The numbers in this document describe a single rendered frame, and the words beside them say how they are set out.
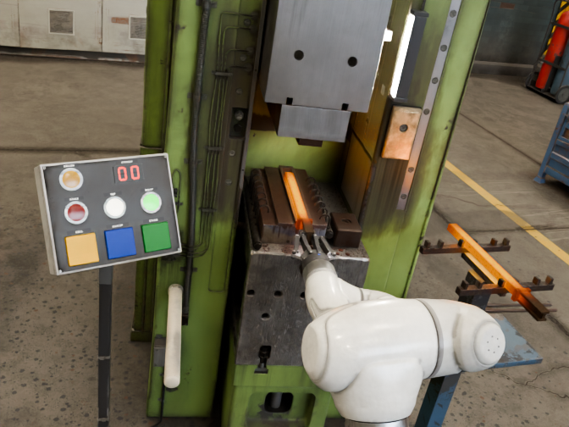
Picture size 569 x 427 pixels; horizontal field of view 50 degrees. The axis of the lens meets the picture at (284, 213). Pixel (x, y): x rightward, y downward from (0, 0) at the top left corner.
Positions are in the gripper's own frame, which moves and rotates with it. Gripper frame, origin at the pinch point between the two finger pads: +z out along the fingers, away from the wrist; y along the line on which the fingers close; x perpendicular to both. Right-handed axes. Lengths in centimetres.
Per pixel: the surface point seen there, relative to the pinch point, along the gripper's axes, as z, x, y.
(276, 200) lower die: 20.4, -1.5, -6.6
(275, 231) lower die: 5.2, -4.1, -8.3
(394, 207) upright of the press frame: 19.3, 0.0, 34.0
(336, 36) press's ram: 8, 57, -1
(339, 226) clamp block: 7.2, -1.9, 12.4
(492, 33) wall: 677, -68, 393
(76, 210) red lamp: -14, 10, -64
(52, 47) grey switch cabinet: 503, -107, -171
